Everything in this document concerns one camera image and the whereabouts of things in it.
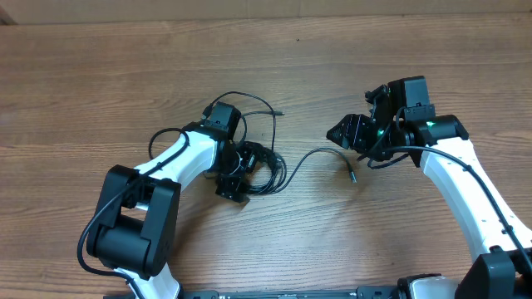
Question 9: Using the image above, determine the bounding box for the thick black usb cable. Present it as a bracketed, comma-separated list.
[243, 140, 358, 196]

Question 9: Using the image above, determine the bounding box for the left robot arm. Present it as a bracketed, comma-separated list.
[77, 102, 255, 298]

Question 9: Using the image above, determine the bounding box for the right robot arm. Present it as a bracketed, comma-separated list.
[327, 76, 531, 298]

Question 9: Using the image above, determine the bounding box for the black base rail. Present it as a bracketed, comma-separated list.
[103, 284, 416, 299]

